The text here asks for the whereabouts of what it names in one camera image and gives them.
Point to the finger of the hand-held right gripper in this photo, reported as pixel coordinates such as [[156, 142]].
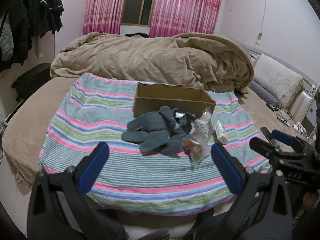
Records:
[[267, 137], [282, 135]]

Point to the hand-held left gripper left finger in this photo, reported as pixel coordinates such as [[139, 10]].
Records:
[[93, 170]]

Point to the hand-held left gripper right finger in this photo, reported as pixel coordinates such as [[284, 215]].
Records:
[[226, 172]]

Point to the cotton swab bag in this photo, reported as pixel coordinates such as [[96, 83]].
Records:
[[203, 125]]

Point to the black white patterned sock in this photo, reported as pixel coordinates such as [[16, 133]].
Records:
[[185, 118]]

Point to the brown cardboard box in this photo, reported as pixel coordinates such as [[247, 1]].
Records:
[[175, 97]]

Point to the white bedside cabinet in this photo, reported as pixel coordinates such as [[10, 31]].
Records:
[[302, 105]]

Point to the clear snack packet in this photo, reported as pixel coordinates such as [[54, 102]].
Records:
[[196, 150]]

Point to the small cream carton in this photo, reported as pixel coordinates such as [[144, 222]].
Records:
[[221, 132]]

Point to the grey pillow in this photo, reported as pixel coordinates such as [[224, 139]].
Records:
[[263, 92]]

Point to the striped blanket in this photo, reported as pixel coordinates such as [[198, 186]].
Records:
[[100, 120]]

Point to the flower print pillow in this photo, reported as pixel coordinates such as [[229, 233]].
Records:
[[277, 80]]

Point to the grey metal headboard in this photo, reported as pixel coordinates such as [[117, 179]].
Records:
[[265, 52]]

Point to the black suitcase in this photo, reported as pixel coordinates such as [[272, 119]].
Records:
[[31, 81]]

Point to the beige duvet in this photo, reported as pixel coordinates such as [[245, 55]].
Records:
[[150, 57]]

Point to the olive hanging garment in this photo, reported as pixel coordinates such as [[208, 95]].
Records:
[[37, 46]]

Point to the dark cloth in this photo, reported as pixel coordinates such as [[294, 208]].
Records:
[[137, 34]]

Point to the pink curtain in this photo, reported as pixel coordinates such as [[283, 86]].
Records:
[[105, 5], [185, 7]]

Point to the grey quilted garment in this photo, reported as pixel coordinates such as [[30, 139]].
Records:
[[7, 40]]

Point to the black hanging coat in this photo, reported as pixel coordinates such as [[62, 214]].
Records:
[[17, 30]]

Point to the window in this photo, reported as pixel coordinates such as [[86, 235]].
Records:
[[132, 5]]

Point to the black hanging jacket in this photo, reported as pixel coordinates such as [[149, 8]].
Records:
[[42, 7]]

